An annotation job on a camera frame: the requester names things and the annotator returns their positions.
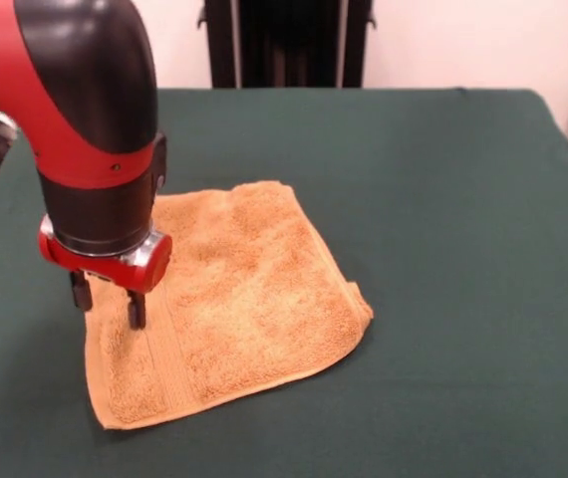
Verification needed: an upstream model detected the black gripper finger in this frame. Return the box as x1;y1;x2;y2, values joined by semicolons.
125;288;147;331
69;270;95;312

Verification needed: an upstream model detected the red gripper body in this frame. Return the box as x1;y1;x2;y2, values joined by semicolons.
37;214;174;294

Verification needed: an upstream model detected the orange terry towel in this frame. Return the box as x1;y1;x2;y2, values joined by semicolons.
84;181;375;430

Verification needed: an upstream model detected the dark green table cloth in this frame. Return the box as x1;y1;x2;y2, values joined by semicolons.
0;87;568;478

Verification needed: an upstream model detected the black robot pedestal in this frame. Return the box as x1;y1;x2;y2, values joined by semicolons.
196;0;379;90

